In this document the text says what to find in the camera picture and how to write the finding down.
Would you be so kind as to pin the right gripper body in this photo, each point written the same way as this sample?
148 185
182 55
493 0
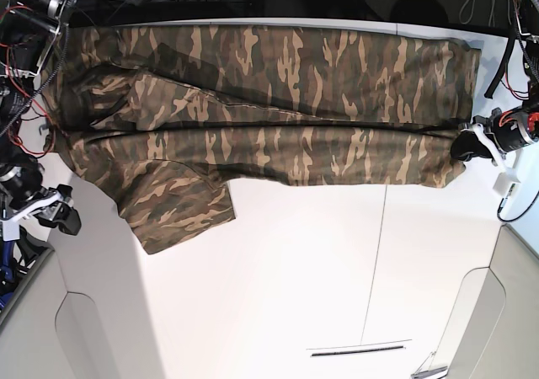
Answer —
48 203

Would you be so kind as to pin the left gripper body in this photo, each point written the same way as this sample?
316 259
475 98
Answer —
487 132

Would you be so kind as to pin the camouflage T-shirt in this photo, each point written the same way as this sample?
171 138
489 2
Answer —
161 118

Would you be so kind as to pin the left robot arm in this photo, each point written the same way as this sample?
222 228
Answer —
504 131

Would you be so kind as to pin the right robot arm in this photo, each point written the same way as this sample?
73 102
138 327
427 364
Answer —
34 38

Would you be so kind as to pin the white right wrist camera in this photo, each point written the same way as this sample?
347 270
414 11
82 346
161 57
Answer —
10 230

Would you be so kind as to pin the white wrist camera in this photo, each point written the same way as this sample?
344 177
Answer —
10 230
505 183

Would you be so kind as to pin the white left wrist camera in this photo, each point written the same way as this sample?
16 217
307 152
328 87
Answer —
505 183

